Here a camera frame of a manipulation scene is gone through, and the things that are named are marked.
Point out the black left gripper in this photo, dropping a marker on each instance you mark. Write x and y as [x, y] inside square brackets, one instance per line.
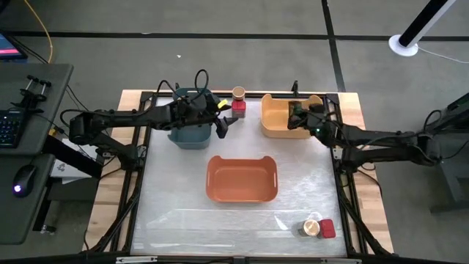
[196, 110]

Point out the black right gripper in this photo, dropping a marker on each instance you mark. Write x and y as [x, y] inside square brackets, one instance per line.
[318, 121]

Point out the dark green spice tin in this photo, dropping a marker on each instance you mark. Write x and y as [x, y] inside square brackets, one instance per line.
[295, 110]

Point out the red-lidded patterned spice box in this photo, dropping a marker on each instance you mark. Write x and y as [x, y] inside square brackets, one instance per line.
[238, 109]
[326, 229]

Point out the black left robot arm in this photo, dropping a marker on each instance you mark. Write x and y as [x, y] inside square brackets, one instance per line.
[121, 119]

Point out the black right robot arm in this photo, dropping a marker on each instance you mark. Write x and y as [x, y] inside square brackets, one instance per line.
[384, 143]

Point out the yellow plastic bin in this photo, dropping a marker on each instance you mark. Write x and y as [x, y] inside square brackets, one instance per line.
[276, 117]

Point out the teal plastic bin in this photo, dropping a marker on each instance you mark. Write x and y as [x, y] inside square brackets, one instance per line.
[192, 137]

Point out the orange plastic bin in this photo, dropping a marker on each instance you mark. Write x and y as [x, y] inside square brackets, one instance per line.
[242, 179]

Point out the white round pole base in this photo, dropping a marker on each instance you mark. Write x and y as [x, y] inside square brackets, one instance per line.
[397, 49]

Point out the black pole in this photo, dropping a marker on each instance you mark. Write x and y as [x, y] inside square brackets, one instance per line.
[425, 22]

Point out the dark equipment stand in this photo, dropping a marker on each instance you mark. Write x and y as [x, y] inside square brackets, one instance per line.
[454, 154]

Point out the white paper sheet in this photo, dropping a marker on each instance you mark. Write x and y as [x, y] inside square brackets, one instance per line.
[69, 170]

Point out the black desk clamp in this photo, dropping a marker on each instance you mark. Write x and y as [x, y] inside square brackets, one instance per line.
[32, 91]

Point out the grey side desk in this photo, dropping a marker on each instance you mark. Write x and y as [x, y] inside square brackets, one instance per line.
[25, 154]

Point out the black computer mouse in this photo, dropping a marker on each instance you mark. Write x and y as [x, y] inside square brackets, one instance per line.
[24, 180]

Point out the black keyboard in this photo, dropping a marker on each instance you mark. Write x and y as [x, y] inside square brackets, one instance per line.
[10, 128]

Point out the laptop screen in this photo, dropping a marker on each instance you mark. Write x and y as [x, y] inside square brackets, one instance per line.
[10, 47]

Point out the black aluminium table frame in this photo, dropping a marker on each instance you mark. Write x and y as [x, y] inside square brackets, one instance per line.
[135, 176]

